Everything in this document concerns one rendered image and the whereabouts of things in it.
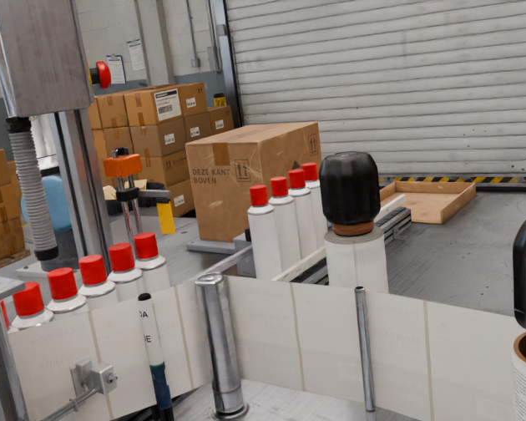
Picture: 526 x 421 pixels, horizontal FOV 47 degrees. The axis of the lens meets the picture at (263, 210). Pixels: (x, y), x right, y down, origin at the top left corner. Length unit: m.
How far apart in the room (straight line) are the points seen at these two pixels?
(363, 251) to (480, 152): 4.46
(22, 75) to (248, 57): 5.19
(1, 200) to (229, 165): 3.27
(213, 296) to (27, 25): 0.42
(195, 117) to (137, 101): 0.59
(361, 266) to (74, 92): 0.45
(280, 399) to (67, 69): 0.52
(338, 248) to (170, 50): 5.93
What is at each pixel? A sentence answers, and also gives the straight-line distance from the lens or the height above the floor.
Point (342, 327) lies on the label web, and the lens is 0.72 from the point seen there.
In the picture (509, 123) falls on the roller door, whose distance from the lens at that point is 5.21.
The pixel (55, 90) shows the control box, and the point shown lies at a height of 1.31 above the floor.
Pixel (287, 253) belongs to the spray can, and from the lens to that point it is 1.22.
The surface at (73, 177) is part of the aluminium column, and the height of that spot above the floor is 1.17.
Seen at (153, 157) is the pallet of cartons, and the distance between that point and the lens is 4.86.
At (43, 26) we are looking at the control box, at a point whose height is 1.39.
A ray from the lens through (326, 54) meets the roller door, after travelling 5.60.
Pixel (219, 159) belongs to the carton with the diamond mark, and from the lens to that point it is 1.58.
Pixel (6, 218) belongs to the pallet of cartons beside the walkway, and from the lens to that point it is 4.72.
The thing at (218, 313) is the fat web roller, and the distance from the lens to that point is 0.76.
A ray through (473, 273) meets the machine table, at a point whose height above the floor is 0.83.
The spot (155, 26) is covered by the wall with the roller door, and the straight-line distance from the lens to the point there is 6.74.
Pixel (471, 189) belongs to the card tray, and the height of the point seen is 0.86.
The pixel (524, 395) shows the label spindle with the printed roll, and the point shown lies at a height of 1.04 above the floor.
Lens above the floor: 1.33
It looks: 14 degrees down
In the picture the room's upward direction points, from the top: 7 degrees counter-clockwise
